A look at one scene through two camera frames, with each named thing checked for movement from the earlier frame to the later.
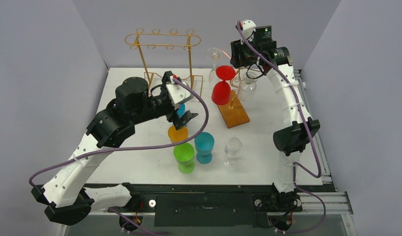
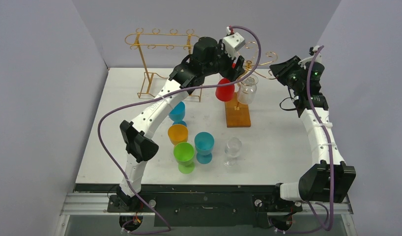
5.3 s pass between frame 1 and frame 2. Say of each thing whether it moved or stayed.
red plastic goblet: moved
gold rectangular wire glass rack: stayed
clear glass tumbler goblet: stayed
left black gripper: moved
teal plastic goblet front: stayed
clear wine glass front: stayed
